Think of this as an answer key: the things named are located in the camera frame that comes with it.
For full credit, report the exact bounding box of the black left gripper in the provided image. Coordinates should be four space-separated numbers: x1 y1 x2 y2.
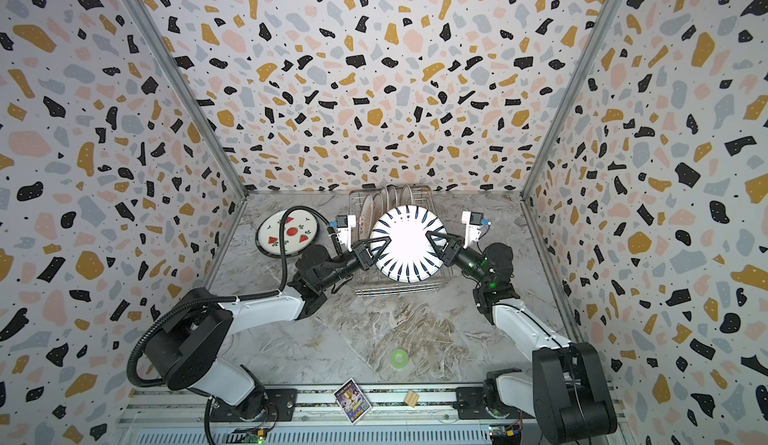
315 238 388 294

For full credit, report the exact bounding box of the blue leaf pattern plate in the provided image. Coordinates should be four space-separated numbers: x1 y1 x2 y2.
370 205 445 283

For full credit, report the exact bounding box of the white watermelon pattern plate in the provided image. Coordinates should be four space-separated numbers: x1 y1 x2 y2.
255 210 319 258

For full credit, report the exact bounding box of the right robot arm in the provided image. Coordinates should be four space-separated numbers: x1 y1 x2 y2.
426 232 618 444

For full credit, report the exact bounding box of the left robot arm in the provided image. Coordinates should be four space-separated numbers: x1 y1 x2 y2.
126 238 391 419

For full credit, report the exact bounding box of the orange sunburst plate front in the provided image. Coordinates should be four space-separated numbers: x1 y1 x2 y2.
358 194 373 239

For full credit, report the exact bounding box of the orange sunburst plate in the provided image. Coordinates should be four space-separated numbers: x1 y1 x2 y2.
372 190 386 220
358 194 373 239
384 185 399 210

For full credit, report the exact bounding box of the small wooden block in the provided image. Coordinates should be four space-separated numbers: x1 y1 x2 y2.
403 390 420 408

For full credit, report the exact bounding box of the colourful playing card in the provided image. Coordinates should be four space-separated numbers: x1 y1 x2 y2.
333 379 372 424

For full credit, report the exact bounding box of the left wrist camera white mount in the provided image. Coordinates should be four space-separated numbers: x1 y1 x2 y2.
332 215 357 251

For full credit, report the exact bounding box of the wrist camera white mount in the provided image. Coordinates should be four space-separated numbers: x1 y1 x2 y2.
461 211 491 248
332 215 357 251

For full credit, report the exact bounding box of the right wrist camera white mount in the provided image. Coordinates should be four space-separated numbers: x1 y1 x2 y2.
461 211 491 248

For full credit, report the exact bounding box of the steel wire dish rack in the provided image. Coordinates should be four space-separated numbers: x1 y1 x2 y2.
349 185 452 296

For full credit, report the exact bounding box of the aluminium corner post left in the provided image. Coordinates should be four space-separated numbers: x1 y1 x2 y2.
121 0 248 200

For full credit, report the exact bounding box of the aluminium corner post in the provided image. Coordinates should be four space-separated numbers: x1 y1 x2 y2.
521 0 621 202
121 0 248 200

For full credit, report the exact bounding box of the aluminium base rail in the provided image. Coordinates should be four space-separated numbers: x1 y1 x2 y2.
113 383 637 445

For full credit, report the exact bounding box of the aluminium corner post right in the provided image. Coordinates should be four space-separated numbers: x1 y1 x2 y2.
521 0 621 202

